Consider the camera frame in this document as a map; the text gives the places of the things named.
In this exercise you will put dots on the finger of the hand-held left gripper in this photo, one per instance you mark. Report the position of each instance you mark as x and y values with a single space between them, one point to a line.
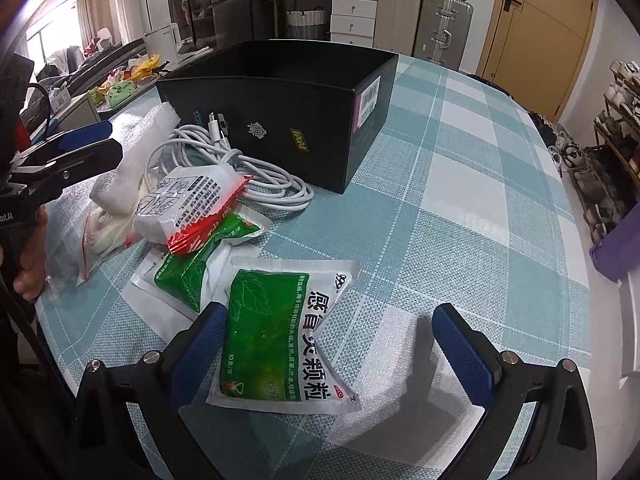
90 160
80 137

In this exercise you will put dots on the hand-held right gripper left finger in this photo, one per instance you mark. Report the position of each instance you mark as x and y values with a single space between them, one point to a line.
200 350

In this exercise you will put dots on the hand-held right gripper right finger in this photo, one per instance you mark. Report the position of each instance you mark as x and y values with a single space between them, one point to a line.
465 360

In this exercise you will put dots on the white foam sheet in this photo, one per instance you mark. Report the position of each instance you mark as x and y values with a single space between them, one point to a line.
120 185

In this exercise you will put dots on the green medicine sachet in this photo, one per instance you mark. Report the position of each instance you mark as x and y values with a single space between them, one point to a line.
190 275
260 340

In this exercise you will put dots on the white and red packet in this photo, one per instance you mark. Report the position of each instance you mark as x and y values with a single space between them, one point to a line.
185 200

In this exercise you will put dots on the black cardboard box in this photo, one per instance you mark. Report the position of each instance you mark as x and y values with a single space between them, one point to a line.
300 125

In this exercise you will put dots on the person's left hand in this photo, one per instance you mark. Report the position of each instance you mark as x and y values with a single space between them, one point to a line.
32 265

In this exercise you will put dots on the yellow snack bag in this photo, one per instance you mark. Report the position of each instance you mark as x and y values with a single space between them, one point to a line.
146 64

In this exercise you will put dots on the white appliance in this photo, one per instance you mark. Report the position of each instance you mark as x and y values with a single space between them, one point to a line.
162 42

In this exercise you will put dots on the grey refrigerator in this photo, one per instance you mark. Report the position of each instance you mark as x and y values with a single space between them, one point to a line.
240 20

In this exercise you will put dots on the shoes on floor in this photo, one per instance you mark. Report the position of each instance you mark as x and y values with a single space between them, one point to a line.
555 140

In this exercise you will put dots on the wooden shoe rack with shoes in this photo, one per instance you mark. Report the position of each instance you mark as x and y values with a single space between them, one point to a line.
612 160

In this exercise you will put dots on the woven laundry basket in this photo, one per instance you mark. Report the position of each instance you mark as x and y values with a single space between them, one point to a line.
306 25

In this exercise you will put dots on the white desk with drawers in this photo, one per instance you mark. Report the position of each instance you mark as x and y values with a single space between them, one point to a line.
352 20

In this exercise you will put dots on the silver suitcase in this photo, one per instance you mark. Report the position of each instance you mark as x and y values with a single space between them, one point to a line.
442 27

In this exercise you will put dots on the yellow wooden door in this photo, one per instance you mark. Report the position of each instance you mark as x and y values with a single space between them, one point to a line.
540 35

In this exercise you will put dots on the beige suitcase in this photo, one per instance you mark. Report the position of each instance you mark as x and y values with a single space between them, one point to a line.
397 15

